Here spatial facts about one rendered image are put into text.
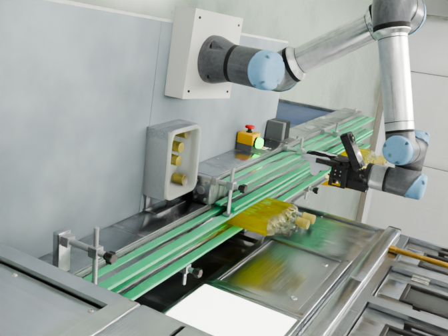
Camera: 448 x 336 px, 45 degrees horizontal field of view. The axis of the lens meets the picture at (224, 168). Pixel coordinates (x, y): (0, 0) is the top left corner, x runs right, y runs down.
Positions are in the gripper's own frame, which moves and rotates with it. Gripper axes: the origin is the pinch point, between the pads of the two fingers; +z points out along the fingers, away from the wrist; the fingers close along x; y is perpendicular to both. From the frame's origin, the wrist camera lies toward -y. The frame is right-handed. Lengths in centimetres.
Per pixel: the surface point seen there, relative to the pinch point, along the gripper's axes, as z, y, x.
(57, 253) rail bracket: 32, 18, -72
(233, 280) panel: 13.0, 42.6, -15.0
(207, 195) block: 30.6, 20.6, -6.9
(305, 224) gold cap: 2.2, 29.5, 14.9
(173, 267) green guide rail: 23, 33, -35
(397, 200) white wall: 67, 200, 592
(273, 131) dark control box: 39, 11, 61
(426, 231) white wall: 21, 232, 592
